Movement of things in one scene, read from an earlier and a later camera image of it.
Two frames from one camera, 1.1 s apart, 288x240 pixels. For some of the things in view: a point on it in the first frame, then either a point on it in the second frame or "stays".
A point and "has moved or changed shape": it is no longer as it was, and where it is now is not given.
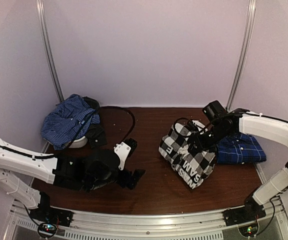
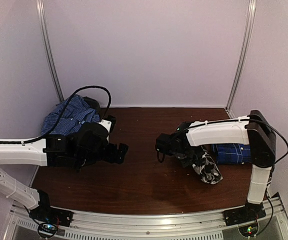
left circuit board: x=46 y=229 stays
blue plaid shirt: x=239 y=148 stays
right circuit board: x=248 y=231 stays
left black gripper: x=124 y=181 → x=118 y=158
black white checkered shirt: x=190 y=168 has moved or changed shape
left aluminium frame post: x=42 y=21 stays
